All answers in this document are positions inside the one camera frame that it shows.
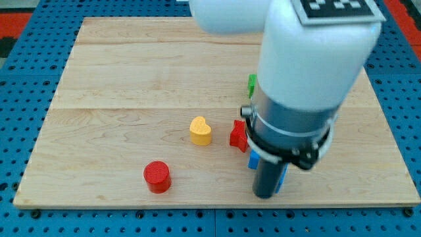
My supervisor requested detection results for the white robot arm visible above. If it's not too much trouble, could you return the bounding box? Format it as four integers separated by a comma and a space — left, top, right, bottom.
189, 0, 385, 170

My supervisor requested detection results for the yellow heart block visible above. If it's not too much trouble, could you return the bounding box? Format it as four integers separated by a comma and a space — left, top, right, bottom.
189, 116, 212, 146

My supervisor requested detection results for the red star block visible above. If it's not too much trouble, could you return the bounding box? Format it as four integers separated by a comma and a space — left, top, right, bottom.
230, 120, 248, 153

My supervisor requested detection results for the green star block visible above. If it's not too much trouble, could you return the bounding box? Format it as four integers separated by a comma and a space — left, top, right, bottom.
247, 74, 257, 99

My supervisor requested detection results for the blue block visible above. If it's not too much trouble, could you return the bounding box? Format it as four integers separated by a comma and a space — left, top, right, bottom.
248, 150, 289, 194

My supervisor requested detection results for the light wooden board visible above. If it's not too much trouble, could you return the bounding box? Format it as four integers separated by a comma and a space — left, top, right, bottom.
13, 17, 420, 209

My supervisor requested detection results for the red cylinder block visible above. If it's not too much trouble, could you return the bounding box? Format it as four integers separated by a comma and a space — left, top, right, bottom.
143, 161, 172, 194

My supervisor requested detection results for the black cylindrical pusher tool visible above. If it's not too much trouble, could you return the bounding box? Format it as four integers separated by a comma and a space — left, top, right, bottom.
252, 158, 287, 199

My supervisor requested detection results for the black white fiducial tag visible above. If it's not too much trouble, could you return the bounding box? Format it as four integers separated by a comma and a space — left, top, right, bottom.
291, 0, 386, 25

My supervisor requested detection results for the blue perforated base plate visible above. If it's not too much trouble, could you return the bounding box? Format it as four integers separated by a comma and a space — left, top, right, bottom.
1, 0, 420, 236

